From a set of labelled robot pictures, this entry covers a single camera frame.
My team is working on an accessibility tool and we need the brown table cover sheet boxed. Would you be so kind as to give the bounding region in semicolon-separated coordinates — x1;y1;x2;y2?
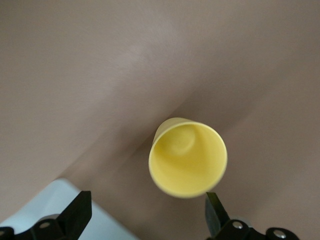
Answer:
0;0;320;240

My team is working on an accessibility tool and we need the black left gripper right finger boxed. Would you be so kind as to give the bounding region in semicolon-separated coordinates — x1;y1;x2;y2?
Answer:
205;191;299;240

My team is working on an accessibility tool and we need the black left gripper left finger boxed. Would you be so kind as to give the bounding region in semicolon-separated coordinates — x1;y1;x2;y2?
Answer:
0;190;93;240

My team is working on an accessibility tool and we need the yellow cup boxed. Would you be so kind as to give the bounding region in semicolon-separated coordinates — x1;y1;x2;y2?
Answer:
148;116;229;200

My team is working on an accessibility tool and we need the clear plastic bin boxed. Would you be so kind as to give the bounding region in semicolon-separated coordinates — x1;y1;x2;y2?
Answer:
0;177;141;240

